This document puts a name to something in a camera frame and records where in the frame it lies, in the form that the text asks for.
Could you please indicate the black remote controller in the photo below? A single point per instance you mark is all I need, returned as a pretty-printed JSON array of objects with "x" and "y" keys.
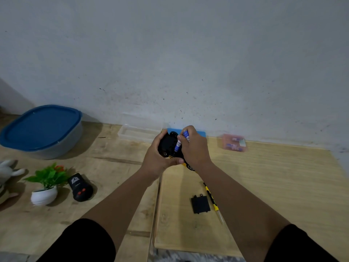
[{"x": 80, "y": 187}]

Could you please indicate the black toy car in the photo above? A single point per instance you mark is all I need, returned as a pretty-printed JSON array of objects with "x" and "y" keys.
[{"x": 169, "y": 148}]

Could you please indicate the blue lidded plastic container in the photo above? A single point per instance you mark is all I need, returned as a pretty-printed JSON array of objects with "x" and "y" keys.
[{"x": 41, "y": 130}]

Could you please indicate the light wooden board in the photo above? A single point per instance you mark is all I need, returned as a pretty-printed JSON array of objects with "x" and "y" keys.
[{"x": 242, "y": 199}]

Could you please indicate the white plush toy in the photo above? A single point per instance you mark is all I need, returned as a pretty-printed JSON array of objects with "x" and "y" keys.
[{"x": 6, "y": 171}]

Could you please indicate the blue and white battery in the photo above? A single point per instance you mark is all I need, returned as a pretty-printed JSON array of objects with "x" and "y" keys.
[
  {"x": 178, "y": 145},
  {"x": 186, "y": 135}
]

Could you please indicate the blue box lid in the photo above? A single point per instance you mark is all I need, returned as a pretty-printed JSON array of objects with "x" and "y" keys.
[{"x": 202, "y": 133}]

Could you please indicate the yellow and black screwdriver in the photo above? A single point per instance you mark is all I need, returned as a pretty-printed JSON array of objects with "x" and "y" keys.
[{"x": 213, "y": 202}]

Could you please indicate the person's left forearm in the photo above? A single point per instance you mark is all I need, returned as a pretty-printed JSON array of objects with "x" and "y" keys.
[{"x": 126, "y": 198}]

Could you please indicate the clear plastic box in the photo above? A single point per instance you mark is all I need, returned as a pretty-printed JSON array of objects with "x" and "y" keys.
[{"x": 139, "y": 132}]

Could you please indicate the person's right hand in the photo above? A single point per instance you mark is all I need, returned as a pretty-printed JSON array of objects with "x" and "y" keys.
[{"x": 195, "y": 151}]

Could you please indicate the person's right fingers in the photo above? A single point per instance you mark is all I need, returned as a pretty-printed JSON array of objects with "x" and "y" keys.
[{"x": 184, "y": 135}]

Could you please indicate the person's right forearm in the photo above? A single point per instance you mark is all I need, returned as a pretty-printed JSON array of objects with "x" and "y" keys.
[{"x": 240, "y": 210}]

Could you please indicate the person's left hand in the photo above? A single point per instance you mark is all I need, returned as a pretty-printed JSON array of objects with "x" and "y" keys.
[{"x": 153, "y": 161}]

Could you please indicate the person's left thumb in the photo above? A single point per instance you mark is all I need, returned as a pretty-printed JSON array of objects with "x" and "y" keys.
[{"x": 171, "y": 161}]

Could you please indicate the black battery cover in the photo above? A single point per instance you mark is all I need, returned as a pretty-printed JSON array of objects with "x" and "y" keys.
[{"x": 200, "y": 204}]

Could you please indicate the small plant in white pot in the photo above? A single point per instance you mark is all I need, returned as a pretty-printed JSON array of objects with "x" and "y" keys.
[{"x": 47, "y": 185}]

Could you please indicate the pink packet of batteries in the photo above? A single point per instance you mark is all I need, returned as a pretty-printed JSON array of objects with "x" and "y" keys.
[{"x": 234, "y": 143}]

